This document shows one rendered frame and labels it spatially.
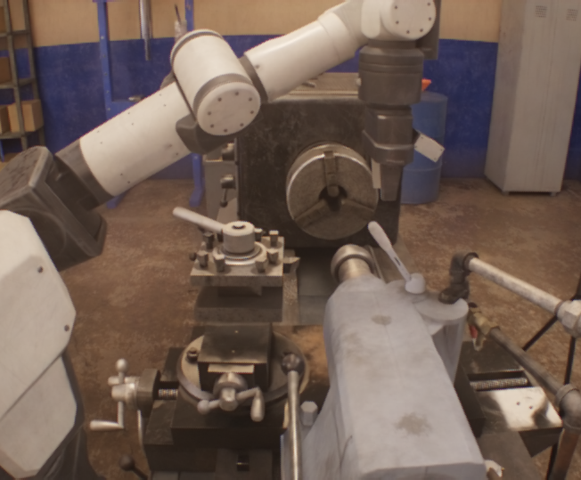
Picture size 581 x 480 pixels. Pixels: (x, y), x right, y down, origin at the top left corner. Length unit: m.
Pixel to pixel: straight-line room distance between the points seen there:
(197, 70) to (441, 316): 0.49
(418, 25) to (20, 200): 0.53
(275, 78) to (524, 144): 4.39
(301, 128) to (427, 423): 1.13
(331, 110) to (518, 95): 3.39
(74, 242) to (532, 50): 4.45
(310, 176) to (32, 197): 0.90
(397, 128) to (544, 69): 4.22
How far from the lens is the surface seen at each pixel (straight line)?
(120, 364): 1.13
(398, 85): 0.71
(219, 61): 0.64
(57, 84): 5.30
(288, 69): 0.67
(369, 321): 0.78
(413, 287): 0.86
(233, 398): 0.86
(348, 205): 1.41
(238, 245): 0.99
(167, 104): 0.66
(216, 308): 1.00
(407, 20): 0.69
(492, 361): 1.24
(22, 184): 0.67
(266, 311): 0.99
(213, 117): 0.62
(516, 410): 1.12
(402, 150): 0.71
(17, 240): 0.59
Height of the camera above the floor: 1.59
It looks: 25 degrees down
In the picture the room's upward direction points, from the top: straight up
